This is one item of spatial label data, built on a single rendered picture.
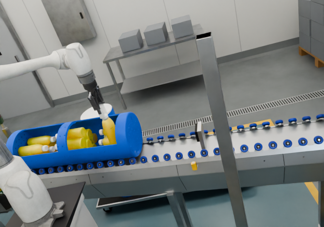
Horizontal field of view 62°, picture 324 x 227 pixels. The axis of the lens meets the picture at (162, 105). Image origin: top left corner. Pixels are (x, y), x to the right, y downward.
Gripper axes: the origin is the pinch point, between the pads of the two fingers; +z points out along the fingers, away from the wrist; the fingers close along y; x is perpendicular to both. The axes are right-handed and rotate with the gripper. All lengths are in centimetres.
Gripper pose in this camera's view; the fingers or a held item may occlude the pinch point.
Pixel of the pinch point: (101, 111)
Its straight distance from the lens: 160.3
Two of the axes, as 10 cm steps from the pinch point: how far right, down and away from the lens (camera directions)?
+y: 1.1, -5.3, 8.4
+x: -9.6, 1.6, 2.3
